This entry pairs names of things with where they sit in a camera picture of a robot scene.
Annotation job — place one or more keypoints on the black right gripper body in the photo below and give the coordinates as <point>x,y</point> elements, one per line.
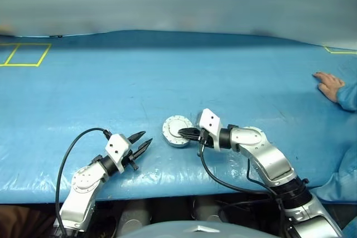
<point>204,137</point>

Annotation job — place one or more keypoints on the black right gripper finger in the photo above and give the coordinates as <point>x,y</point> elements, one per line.
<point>196,138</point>
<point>189,132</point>

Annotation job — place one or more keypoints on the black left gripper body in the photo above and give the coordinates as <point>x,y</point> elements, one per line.
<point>131,160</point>

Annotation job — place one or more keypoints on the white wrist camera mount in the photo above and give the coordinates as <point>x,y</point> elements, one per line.
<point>210,121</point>
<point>117,146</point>

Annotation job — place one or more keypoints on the person's blue gown body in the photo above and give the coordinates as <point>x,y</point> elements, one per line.
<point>346,176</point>

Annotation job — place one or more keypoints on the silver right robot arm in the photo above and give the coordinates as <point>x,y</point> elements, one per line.
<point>267,154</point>

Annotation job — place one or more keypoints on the person's bare hand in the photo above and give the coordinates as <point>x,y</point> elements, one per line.
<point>330,84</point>

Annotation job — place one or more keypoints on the grey rounded cylinder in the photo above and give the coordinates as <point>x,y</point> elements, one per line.
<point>207,211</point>
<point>135,215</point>

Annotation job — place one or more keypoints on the round silver metal disc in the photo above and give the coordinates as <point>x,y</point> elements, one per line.
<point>173,125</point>

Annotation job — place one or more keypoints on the person's blue sleeved forearm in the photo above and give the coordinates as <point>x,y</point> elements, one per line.
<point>348,97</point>

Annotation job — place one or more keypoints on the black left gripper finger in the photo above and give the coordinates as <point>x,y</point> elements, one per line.
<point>136,137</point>
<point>140,149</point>

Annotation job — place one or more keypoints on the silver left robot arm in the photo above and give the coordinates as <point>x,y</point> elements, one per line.
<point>83,182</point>

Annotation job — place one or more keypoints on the grey-blue robot chest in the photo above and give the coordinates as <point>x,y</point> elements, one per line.
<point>178,231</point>

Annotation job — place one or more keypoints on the blue plastic table cover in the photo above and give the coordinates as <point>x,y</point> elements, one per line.
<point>167,76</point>

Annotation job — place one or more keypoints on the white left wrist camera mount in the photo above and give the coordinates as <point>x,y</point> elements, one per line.
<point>117,146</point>

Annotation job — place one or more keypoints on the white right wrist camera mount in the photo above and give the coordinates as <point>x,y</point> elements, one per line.
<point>210,121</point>

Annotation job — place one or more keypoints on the small black clip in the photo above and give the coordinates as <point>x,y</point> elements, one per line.
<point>57,36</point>

